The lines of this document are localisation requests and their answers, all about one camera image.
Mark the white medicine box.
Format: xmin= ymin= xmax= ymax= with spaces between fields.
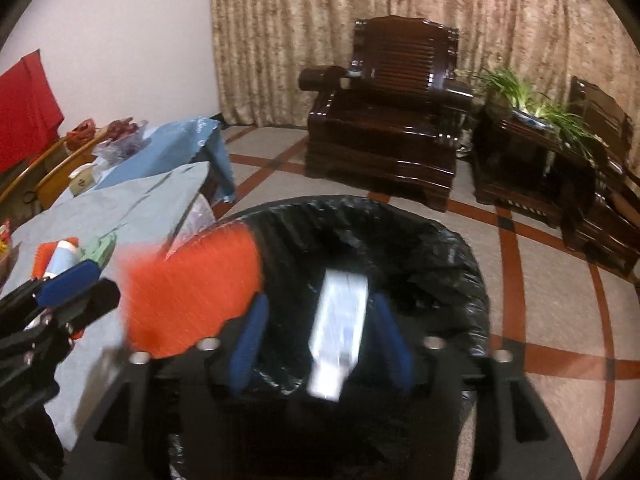
xmin=307 ymin=270 xmax=369 ymax=402

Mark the green rubber glove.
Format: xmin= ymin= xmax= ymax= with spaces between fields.
xmin=80 ymin=232 xmax=117 ymax=270

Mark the black lined trash bin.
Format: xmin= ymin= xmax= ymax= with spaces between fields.
xmin=167 ymin=194 xmax=493 ymax=480

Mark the snack tray with red packets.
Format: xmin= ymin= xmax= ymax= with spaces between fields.
xmin=0 ymin=220 xmax=13 ymax=283

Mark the wooden cabinet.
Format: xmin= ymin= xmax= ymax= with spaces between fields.
xmin=1 ymin=127 xmax=107 ymax=229

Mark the tissue box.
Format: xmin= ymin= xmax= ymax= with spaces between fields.
xmin=68 ymin=162 xmax=96 ymax=196

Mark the light grey-blue tablecloth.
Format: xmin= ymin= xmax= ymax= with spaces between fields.
xmin=1 ymin=162 xmax=209 ymax=450

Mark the glass fruit bowl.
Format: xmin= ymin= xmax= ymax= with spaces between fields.
xmin=92 ymin=118 xmax=148 ymax=166

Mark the red cloth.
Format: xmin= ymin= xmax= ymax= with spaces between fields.
xmin=0 ymin=50 xmax=64 ymax=171

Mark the blue tablecloth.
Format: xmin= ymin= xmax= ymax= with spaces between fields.
xmin=96 ymin=116 xmax=236 ymax=204

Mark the dark wooden armchair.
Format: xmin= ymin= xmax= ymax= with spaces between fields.
xmin=561 ymin=76 xmax=639 ymax=276
xmin=298 ymin=15 xmax=473 ymax=211

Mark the dark wooden side table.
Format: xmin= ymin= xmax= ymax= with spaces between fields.
xmin=471 ymin=105 xmax=596 ymax=228

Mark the potted green plant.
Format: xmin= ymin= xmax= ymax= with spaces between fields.
xmin=478 ymin=66 xmax=600 ymax=164

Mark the beige patterned curtain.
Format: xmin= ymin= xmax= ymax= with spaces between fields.
xmin=210 ymin=0 xmax=639 ymax=168

